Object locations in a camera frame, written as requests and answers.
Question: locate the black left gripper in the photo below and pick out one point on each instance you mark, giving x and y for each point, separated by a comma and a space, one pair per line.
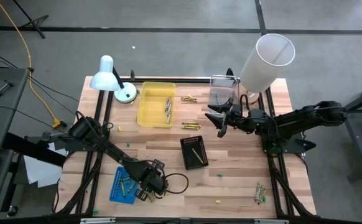
153, 183

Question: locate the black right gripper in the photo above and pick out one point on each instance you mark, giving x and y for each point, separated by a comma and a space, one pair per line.
237, 119

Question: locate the blue plastic basket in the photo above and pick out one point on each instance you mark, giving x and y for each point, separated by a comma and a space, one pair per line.
117, 189

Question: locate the yellow plastic bin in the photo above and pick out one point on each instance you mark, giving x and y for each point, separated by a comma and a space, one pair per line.
153, 105

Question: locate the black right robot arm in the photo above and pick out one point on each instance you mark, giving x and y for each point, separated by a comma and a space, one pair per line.
296, 119

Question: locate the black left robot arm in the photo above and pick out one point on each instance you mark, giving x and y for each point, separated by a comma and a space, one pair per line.
106, 146

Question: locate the clear plastic bin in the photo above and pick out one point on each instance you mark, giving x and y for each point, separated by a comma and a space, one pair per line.
223, 90

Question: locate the black plastic basket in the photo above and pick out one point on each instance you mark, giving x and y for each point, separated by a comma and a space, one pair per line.
188, 149

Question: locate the white paper sheets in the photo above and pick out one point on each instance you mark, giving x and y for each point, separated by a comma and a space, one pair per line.
41, 174

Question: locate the white gooseneck desk lamp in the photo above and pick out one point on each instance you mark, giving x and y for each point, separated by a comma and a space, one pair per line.
104, 77

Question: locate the black metal cart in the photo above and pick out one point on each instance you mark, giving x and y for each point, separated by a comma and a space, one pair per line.
358, 133

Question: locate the black caster wheel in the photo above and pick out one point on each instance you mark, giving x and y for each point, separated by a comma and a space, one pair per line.
12, 211

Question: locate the grey side desk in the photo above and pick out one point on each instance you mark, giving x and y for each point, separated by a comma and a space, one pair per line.
13, 93

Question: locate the black tripod stand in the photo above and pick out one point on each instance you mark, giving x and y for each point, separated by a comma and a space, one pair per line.
31, 21

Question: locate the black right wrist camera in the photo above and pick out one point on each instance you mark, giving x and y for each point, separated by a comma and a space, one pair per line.
258, 114

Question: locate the black aluminium table frame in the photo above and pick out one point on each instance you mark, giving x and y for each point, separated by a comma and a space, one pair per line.
188, 80

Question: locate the silver metal bracket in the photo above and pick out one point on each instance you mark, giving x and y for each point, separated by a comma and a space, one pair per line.
97, 220
271, 221

